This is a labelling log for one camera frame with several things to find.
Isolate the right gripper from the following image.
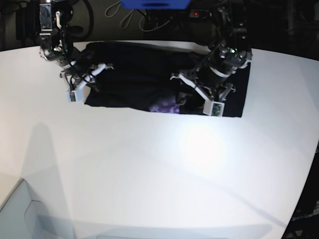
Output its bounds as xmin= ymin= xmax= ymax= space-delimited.
xmin=59 ymin=62 xmax=114 ymax=91

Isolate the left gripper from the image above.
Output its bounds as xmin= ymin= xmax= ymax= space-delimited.
xmin=170 ymin=68 xmax=236 ymax=102

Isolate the black t-shirt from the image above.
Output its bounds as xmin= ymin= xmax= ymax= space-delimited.
xmin=85 ymin=42 xmax=250 ymax=117

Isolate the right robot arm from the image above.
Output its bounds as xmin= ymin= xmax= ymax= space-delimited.
xmin=39 ymin=0 xmax=113 ymax=92

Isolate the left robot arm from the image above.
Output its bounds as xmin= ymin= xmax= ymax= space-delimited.
xmin=171 ymin=0 xmax=252 ymax=102

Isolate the white power strip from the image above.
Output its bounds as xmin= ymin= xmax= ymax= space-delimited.
xmin=189 ymin=9 xmax=211 ymax=19

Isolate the blue box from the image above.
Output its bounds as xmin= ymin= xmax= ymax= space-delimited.
xmin=121 ymin=0 xmax=190 ymax=9

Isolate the white bin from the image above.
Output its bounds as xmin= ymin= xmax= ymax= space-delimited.
xmin=0 ymin=179 xmax=75 ymax=239

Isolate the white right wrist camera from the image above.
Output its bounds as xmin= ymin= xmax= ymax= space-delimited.
xmin=66 ymin=89 xmax=85 ymax=103

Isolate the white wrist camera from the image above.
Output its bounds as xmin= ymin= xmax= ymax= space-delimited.
xmin=203 ymin=101 xmax=225 ymax=117
xmin=66 ymin=89 xmax=85 ymax=103

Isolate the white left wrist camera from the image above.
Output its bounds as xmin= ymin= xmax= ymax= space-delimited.
xmin=203 ymin=101 xmax=225 ymax=117

